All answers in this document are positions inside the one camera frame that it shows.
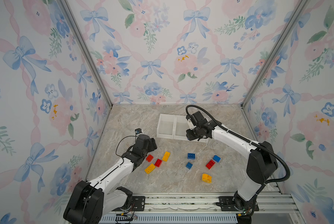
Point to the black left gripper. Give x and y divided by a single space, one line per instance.
152 144

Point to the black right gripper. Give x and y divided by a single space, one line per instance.
189 137

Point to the small red lego brick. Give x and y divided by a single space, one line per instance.
149 158

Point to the small blue lego brick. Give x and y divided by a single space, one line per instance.
216 158

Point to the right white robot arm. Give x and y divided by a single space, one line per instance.
260 164

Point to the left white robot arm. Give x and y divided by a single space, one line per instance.
105 182

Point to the yellow lego brick lower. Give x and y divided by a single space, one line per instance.
150 168

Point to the white middle plastic bin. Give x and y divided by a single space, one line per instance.
181 128

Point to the yellow lego brick upper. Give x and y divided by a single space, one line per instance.
166 156

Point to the white left plastic bin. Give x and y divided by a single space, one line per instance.
165 126

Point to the small blue lego cube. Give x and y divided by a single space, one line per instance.
189 165

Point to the yellow arched lego brick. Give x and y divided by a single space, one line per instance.
206 178

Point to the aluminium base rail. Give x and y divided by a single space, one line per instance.
182 208

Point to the right aluminium corner post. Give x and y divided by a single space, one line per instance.
286 32

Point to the aluminium corner post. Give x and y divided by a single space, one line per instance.
286 32
66 10

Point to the left aluminium corner post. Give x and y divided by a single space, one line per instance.
66 10

